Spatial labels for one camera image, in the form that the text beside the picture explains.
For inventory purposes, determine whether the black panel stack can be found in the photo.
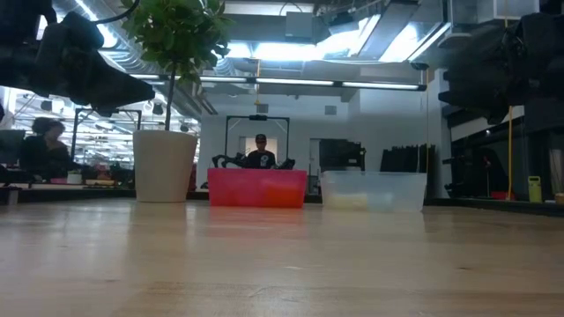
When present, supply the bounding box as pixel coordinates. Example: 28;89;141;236
381;144;437;173

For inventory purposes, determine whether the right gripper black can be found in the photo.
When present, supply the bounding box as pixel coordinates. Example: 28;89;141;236
437;10;564;134

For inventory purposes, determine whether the yellow-green container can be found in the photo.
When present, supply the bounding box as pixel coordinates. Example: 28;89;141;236
527;175;542;203

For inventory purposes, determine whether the yellow vertical cord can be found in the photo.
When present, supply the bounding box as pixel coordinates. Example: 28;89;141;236
503;103;516;202

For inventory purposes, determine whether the person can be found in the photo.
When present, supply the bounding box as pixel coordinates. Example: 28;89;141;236
19;116;74;182
245;133;278;170

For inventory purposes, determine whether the green leafy plant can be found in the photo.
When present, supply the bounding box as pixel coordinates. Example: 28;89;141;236
119;0;234;132

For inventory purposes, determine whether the red plastic bin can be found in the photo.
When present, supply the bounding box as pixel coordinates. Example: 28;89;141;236
207;167;308;210

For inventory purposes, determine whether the long linear light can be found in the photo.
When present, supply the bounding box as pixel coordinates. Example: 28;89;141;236
130;72;427;92

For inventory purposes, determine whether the black monitor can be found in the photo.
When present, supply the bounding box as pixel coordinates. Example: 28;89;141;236
0;129;27;167

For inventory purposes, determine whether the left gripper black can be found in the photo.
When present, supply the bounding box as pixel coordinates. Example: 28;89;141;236
0;10;157;118

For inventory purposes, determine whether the grey ventilation duct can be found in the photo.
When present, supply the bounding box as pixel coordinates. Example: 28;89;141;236
435;0;541;49

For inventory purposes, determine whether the white plant pot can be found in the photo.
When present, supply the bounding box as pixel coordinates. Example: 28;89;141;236
132;129;199;203

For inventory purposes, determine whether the clear plastic bin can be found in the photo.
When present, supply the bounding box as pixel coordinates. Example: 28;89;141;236
320;171;428;213

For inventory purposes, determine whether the black background rig frame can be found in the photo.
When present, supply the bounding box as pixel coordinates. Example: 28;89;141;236
70;107;143;171
224;114;291;171

